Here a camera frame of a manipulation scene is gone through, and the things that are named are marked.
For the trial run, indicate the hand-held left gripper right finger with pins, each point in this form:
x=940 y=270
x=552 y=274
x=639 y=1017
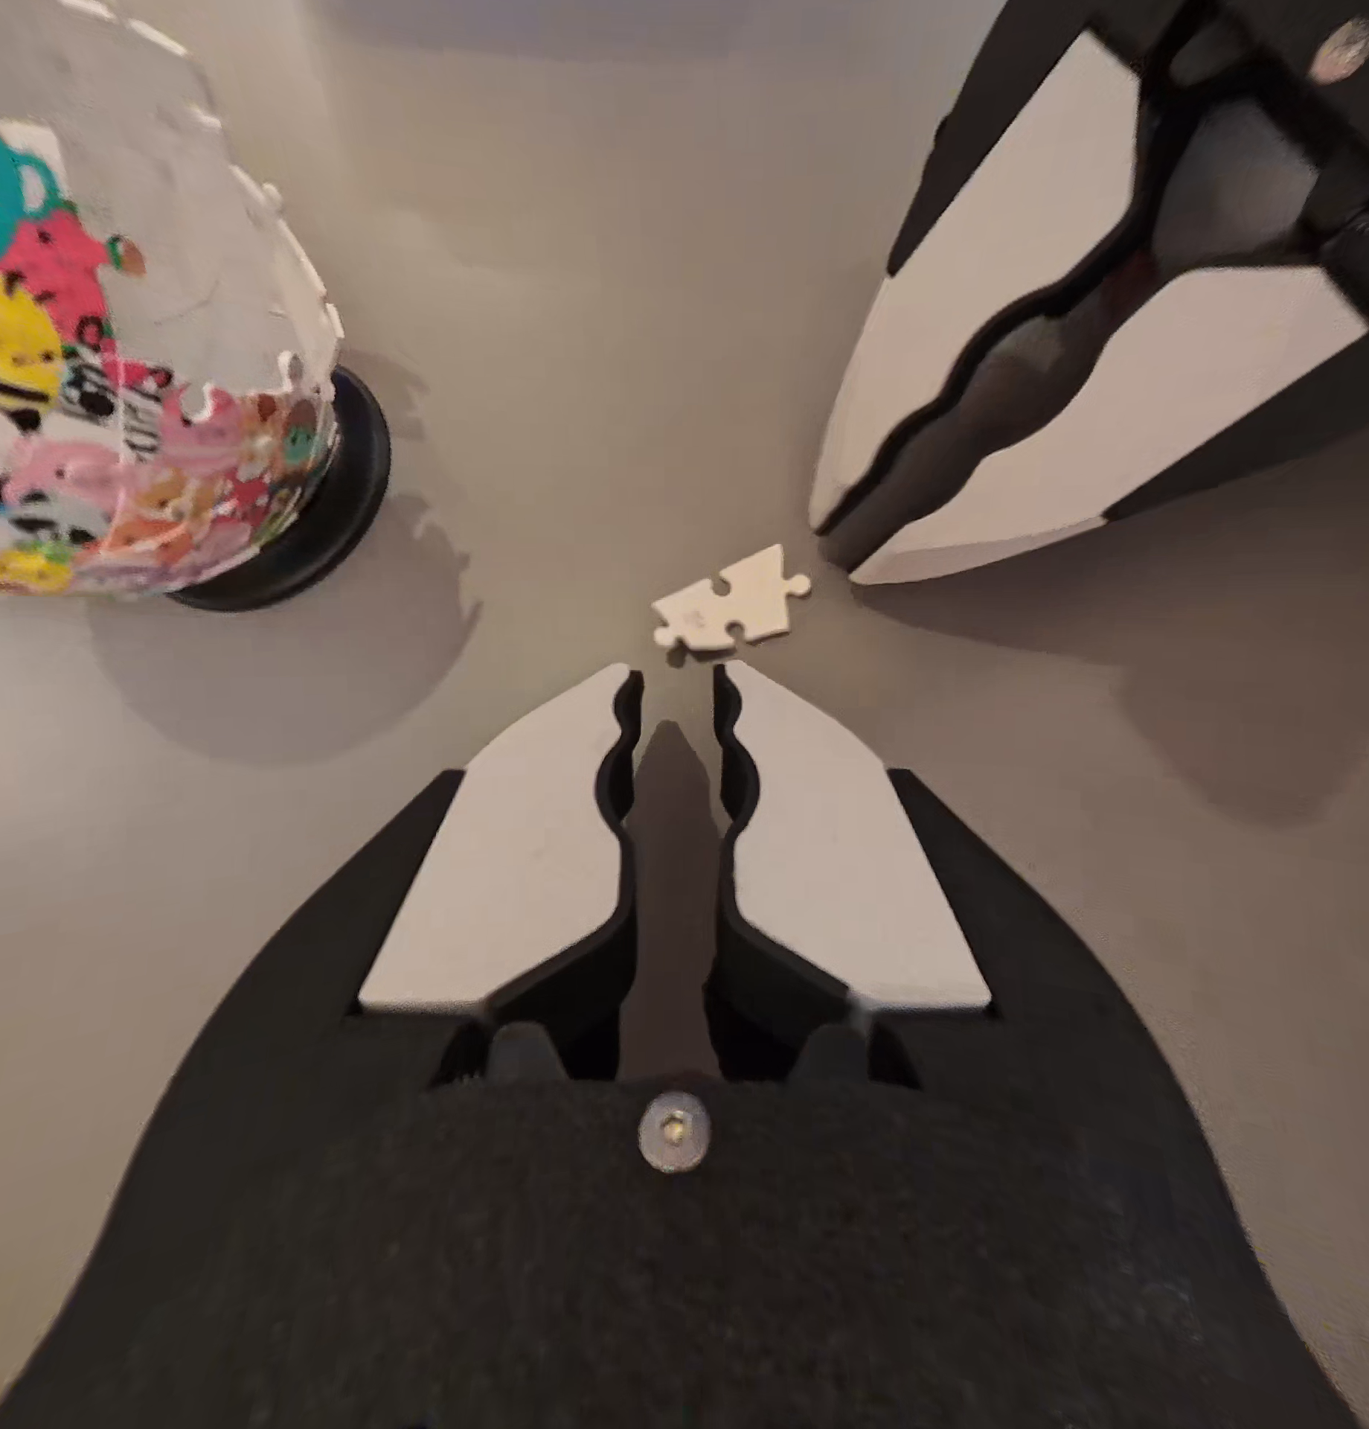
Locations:
x=842 y=871

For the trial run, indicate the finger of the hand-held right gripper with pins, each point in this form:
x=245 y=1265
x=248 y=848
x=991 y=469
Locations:
x=1142 y=414
x=997 y=247

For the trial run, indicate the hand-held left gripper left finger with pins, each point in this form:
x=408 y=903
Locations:
x=507 y=871

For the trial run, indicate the white puzzle piece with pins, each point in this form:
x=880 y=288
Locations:
x=763 y=596
x=697 y=614

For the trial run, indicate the colourful puzzle ball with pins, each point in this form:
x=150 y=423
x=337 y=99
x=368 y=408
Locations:
x=139 y=334

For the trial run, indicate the black ball stand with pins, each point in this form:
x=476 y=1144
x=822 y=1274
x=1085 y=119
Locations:
x=349 y=469

